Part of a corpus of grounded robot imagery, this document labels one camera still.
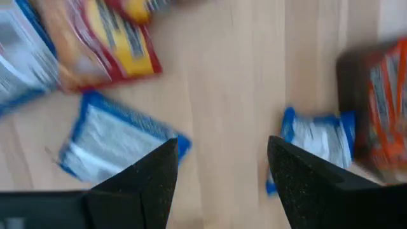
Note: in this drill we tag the dark plastic bin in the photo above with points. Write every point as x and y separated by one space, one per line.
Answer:
349 95

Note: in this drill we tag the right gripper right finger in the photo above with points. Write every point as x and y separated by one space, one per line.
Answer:
311 197

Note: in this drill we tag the orange noodle packet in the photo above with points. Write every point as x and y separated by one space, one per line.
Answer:
388 95

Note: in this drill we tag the red noodle packet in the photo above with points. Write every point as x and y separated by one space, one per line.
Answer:
136 11
127 47

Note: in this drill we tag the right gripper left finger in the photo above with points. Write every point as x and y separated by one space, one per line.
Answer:
136 197

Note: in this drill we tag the blue noodle packet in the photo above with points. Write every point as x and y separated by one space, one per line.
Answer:
19 57
318 136
108 140

